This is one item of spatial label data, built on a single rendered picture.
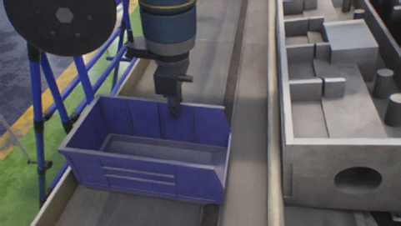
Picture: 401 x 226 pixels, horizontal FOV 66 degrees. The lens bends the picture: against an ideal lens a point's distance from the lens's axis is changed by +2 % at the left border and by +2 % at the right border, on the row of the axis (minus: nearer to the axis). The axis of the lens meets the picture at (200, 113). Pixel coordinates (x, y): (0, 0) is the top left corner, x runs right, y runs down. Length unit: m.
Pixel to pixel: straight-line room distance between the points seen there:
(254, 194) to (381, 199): 0.25
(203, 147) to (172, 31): 0.34
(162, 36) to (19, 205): 1.43
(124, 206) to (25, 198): 1.18
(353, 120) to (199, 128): 0.34
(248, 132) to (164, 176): 0.33
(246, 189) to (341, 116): 0.27
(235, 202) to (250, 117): 0.30
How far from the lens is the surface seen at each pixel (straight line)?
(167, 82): 0.62
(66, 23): 0.36
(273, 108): 0.91
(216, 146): 0.79
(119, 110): 0.79
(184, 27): 0.58
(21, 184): 1.94
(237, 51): 1.26
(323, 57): 0.90
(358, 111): 0.73
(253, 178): 0.76
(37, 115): 1.20
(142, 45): 0.65
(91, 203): 0.76
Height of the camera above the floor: 1.35
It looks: 41 degrees down
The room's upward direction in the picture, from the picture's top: straight up
